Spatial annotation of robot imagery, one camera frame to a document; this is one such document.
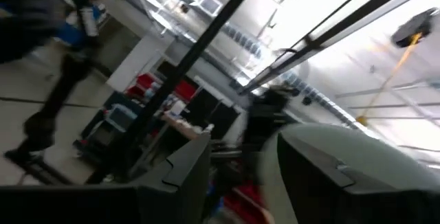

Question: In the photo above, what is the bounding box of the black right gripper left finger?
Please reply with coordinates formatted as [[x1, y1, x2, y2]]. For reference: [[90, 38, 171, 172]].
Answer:
[[0, 133, 212, 224]]

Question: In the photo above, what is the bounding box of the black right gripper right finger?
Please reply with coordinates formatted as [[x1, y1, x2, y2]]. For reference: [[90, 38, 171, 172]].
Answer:
[[276, 133, 440, 224]]

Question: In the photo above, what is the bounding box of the yellow cable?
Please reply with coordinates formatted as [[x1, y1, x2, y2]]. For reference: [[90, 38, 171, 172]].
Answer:
[[355, 33, 423, 126]]

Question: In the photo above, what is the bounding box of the black ceiling mount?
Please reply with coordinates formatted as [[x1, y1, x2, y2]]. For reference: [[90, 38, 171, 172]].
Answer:
[[390, 7, 438, 48]]

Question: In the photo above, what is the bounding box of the cluttered wooden table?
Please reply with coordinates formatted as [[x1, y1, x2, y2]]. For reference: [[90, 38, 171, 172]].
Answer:
[[159, 112, 215, 141]]

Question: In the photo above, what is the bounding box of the grey storage bin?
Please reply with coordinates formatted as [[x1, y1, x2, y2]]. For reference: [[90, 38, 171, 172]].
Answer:
[[102, 103, 138, 132]]

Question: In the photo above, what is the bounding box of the white square box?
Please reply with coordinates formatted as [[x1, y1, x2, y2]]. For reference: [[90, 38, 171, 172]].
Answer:
[[197, 0, 223, 17]]

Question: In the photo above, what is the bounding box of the person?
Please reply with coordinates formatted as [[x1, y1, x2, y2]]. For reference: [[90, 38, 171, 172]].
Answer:
[[0, 0, 107, 170]]

